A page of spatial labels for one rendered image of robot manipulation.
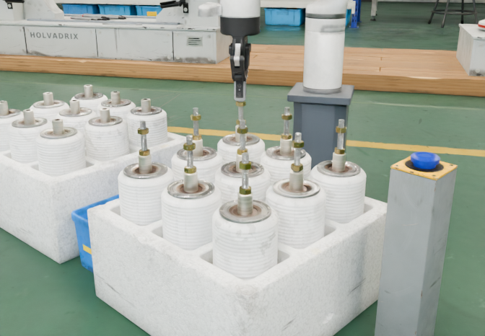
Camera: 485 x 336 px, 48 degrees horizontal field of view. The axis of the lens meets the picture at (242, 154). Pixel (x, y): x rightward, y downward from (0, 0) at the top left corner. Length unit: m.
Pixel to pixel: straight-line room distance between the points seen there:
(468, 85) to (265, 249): 2.08
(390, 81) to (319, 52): 1.47
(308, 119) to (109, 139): 0.46
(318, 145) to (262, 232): 0.58
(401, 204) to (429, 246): 0.07
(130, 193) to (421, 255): 0.47
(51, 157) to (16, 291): 0.27
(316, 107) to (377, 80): 1.46
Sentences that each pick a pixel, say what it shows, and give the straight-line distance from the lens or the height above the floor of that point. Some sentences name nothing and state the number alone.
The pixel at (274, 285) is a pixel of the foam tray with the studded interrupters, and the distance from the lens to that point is 0.77.
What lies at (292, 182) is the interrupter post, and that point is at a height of 0.27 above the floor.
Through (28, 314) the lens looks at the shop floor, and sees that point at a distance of 1.08.
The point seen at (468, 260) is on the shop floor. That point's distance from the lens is 1.26.
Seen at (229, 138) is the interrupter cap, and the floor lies 0.25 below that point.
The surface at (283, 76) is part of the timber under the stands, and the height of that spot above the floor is 0.05.
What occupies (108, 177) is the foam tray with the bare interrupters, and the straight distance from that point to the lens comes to 1.21.
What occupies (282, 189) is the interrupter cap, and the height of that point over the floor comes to 0.25.
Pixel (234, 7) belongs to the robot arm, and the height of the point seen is 0.51.
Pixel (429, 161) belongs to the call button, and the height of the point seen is 0.33.
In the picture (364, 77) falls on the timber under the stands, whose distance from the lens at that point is 2.72.
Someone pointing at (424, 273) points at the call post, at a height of 0.17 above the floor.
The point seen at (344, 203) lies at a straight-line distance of 0.94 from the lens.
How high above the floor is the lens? 0.59
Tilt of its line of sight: 19 degrees down
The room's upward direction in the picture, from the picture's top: straight up
